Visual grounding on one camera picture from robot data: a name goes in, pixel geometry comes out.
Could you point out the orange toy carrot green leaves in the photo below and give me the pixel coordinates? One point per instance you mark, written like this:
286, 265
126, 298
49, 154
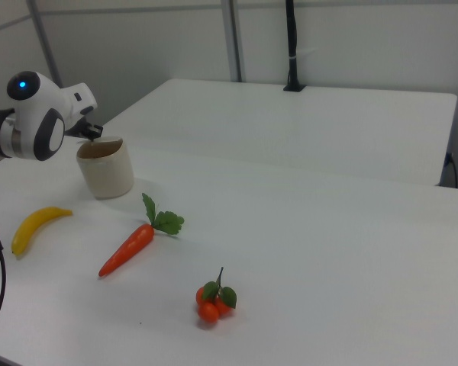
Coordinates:
129, 244

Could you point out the orange toy tangerine cluster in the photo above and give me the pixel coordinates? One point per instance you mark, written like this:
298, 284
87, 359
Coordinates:
211, 309

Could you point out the white side table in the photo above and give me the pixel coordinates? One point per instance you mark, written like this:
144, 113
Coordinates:
290, 126

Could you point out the black pole with square base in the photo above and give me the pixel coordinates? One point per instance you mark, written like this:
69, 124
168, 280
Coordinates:
293, 45

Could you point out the grey partition post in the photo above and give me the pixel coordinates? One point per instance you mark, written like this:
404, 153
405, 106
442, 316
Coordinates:
46, 42
233, 38

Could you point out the yellow toy banana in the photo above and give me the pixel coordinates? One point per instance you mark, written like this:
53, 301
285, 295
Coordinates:
32, 228

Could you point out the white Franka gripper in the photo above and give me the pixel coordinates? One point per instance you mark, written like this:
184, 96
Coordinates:
80, 101

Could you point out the beige plastic garbage bin body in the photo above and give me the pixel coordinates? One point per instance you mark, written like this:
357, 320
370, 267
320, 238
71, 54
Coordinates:
107, 175

